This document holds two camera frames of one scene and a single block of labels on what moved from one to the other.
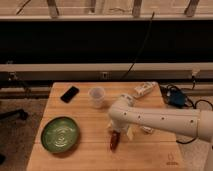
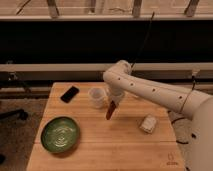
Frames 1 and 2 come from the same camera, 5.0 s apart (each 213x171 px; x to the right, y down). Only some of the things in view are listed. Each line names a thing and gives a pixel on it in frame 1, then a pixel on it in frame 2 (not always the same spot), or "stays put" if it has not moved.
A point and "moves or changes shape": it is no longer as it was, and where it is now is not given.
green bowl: [60, 134] stays put
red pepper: [114, 140] moves or changes shape
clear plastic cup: [96, 96] stays put
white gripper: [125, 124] → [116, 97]
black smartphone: [70, 94] stays put
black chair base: [14, 114] stays put
